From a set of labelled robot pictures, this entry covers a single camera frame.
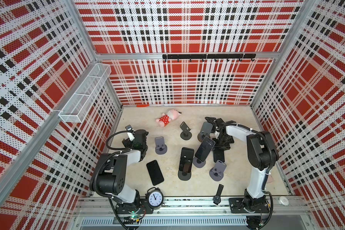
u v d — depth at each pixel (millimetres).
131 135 783
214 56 893
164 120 1043
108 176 448
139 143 732
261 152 520
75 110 935
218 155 905
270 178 808
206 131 955
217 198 760
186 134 1003
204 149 822
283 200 750
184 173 830
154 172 865
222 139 821
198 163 883
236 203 745
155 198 737
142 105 1263
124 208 676
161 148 915
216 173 801
